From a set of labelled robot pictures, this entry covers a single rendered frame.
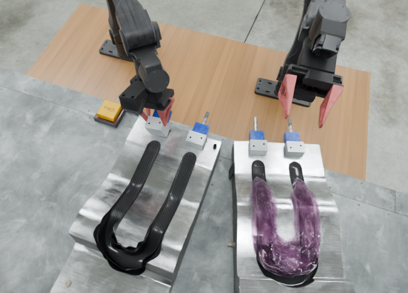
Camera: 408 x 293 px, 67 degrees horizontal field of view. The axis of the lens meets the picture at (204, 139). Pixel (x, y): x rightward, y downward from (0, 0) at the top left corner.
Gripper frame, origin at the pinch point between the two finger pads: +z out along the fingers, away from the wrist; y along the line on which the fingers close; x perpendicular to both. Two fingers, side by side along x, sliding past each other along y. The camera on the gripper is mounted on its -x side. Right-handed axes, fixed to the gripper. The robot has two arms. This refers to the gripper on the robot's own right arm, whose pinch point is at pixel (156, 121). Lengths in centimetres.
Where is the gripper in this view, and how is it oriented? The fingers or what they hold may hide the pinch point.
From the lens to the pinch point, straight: 86.8
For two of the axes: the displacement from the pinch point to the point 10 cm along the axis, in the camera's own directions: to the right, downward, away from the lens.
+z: 0.5, 7.6, 6.4
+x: 3.4, -6.2, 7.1
